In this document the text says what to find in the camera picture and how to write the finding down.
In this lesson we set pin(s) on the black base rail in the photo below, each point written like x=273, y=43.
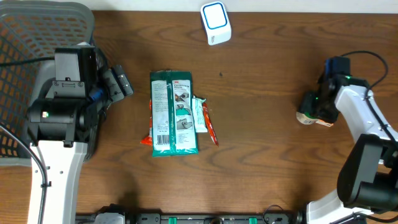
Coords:
x=272, y=216

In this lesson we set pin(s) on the white barcode scanner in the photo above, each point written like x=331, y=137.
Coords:
x=216, y=23

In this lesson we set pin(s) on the red snack packet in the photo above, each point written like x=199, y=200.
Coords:
x=148, y=140

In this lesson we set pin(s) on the green lid jar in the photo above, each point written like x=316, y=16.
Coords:
x=305, y=118

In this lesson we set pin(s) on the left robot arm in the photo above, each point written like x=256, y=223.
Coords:
x=62, y=124

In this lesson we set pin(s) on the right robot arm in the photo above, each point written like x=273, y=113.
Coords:
x=367, y=182

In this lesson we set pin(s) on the small orange carton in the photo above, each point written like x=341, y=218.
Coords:
x=324, y=123

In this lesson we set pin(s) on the green snack packet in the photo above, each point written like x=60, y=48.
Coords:
x=173, y=126

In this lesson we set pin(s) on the pale green wipes packet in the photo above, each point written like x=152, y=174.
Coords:
x=198, y=115

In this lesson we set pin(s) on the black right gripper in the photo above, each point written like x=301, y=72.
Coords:
x=305, y=105

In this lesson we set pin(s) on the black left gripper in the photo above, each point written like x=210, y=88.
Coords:
x=122, y=86

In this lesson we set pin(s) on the red Nescafe stick sachet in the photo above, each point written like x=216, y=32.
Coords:
x=209, y=124

